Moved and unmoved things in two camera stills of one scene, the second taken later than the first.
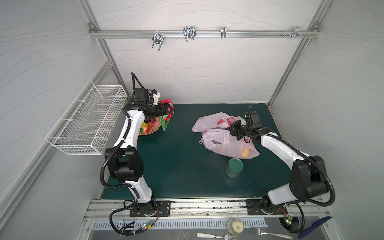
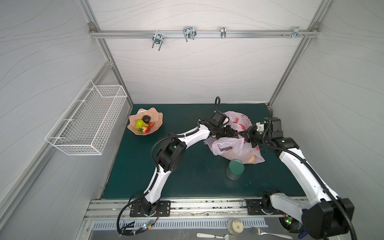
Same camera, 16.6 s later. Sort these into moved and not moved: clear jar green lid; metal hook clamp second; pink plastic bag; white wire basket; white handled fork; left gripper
Moved: pink plastic bag; left gripper
Not moved: metal hook clamp second; clear jar green lid; white handled fork; white wire basket
